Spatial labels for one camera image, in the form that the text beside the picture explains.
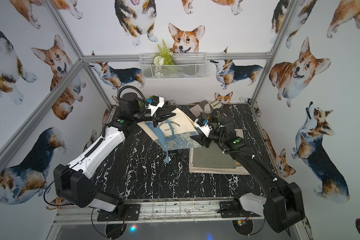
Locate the grey-green canvas bag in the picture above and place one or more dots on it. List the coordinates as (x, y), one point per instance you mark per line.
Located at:
(212, 157)

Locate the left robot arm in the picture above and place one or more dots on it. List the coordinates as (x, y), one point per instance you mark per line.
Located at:
(73, 181)

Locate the cream canvas bag with photo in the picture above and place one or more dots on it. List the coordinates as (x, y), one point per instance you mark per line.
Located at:
(239, 170)

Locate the white wire mesh basket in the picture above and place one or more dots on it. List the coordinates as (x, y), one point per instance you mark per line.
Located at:
(187, 66)

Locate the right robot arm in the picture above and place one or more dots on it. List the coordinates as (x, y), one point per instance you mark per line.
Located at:
(283, 205)

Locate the cream bag with yellow handles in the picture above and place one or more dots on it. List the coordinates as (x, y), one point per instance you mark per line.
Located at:
(235, 141)

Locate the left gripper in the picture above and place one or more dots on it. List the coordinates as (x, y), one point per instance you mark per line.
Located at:
(155, 114)

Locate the small folded cream grey pouch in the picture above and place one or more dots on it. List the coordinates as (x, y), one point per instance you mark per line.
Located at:
(204, 108)

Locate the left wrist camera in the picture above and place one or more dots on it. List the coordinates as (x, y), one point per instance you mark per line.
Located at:
(135, 108)

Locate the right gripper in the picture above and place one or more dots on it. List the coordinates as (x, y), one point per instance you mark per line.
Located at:
(202, 140)

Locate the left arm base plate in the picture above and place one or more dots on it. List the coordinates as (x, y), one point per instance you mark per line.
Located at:
(127, 212)

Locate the fern and white flower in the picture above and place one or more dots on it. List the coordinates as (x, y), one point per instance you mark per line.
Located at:
(163, 60)

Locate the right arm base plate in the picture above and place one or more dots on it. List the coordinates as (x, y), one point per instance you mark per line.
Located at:
(232, 209)

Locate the cream bag with blue print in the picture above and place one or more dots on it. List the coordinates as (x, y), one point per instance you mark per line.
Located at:
(172, 134)

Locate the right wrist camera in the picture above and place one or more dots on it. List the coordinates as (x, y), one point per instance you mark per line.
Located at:
(217, 126)

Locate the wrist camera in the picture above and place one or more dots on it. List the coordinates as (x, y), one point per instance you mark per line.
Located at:
(135, 108)
(217, 126)

